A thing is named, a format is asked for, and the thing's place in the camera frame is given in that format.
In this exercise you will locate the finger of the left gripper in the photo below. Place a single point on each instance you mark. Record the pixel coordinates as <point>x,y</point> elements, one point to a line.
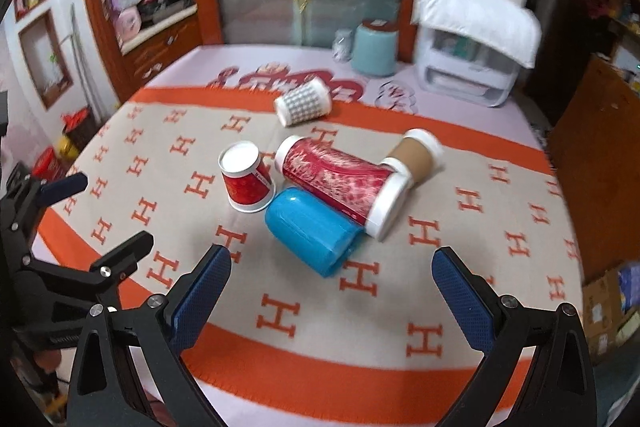
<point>51,193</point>
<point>122,261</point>

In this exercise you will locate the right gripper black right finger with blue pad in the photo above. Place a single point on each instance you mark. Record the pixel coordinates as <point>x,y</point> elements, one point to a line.
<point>558,389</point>

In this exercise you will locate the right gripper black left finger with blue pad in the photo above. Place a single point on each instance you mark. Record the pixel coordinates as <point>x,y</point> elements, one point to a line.
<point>105,388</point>

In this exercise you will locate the blue plastic cup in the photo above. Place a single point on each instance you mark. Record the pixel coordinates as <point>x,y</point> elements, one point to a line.
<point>314,232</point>

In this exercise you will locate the small red paper cup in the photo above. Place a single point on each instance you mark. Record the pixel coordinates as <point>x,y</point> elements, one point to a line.
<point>247,181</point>

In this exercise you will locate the tall red patterned paper cup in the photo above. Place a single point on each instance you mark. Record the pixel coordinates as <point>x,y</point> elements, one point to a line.
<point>369,194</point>

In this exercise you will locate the grey checked paper cup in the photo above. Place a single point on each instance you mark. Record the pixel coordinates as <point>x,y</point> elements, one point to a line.
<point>310,101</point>

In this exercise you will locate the brown paper cup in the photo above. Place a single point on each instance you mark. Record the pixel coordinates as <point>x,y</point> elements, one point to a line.
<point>418,156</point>

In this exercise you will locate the person's hand on handle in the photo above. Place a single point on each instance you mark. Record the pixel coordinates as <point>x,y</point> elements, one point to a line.
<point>49,361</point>

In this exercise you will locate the cardboard box on floor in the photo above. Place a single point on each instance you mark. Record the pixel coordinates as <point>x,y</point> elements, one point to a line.
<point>611,309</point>

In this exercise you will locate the orange beige H-pattern blanket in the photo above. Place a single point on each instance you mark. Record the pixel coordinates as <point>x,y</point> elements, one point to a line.
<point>373,345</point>

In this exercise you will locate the small glass jar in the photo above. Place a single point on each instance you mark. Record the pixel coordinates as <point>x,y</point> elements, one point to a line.
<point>342,45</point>

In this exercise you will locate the white desktop storage box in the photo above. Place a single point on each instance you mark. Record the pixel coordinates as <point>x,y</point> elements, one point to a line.
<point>460,67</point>

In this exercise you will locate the light blue canister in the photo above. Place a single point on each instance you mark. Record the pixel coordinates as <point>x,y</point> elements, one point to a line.
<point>375,48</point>

